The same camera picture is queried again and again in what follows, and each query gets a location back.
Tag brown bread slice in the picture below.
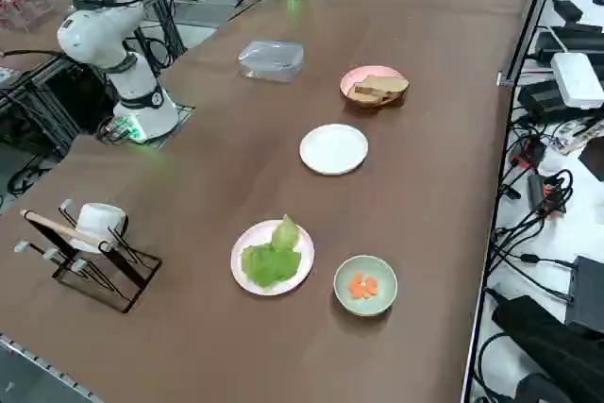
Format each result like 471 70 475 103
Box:
361 74 411 95
353 84 403 108

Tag green lettuce leaf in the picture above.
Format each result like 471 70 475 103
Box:
241 213 304 289

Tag orange carrot slices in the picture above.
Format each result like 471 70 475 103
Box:
347 272 380 300

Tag green ceramic bowl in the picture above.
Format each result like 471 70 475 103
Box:
333 255 398 317

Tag white round plate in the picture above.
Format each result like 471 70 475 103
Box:
298 123 370 176

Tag pale pink round plate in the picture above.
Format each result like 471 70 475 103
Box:
229 219 315 296

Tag clear plastic container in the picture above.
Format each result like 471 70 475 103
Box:
237 39 305 86

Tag black adapter box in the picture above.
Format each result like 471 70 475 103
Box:
517 79 584 124

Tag white cup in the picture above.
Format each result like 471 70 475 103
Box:
70 202 129 253

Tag black power strip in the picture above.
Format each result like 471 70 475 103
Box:
535 25 604 67

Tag white power adapter box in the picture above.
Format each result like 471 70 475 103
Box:
550 52 604 109

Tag colourful printed packet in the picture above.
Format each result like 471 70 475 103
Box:
554 118 604 155

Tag orange black plug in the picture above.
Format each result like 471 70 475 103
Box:
527 174 567 216

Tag black flat box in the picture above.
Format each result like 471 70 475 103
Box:
565 255 604 328

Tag black bag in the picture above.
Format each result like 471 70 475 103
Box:
490 294 604 403

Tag aluminium frame rail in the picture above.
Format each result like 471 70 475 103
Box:
497 0 565 88

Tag black wire cup rack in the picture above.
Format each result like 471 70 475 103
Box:
19 198 163 314

